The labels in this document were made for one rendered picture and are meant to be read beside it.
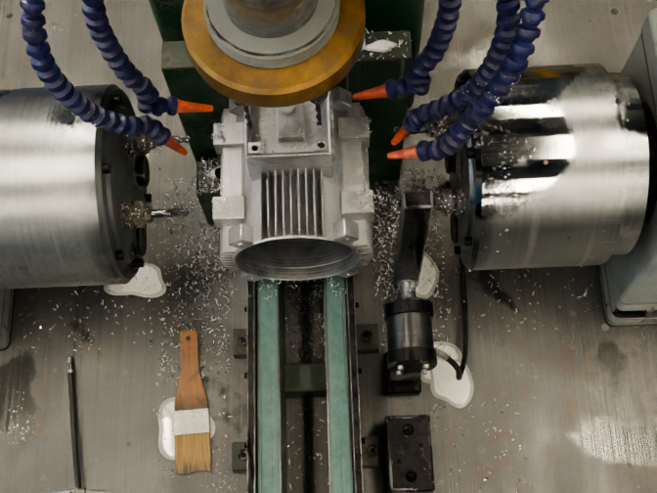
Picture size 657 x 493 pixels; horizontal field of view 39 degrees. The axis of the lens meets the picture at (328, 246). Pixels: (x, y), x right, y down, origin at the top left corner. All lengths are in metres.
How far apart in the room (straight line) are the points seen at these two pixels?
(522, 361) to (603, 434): 0.15
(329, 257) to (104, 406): 0.39
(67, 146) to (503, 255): 0.52
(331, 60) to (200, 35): 0.13
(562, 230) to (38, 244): 0.60
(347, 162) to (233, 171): 0.14
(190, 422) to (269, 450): 0.17
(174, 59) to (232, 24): 0.25
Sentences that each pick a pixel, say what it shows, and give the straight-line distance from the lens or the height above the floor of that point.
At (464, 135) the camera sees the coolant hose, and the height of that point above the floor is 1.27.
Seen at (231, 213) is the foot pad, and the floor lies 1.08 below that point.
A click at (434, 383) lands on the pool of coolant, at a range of 1.32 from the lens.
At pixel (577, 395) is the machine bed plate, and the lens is 1.35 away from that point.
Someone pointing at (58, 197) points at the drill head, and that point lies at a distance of 1.08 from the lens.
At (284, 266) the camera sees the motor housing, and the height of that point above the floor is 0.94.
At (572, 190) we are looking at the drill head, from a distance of 1.06.
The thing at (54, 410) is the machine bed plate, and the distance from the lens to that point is 1.37.
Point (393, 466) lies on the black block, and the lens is 1.23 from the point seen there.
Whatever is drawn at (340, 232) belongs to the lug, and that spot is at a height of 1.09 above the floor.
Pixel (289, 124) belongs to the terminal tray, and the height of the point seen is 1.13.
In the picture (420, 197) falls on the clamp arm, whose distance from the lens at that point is 0.91.
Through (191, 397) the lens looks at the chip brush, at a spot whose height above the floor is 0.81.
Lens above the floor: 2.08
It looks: 69 degrees down
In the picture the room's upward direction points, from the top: 5 degrees counter-clockwise
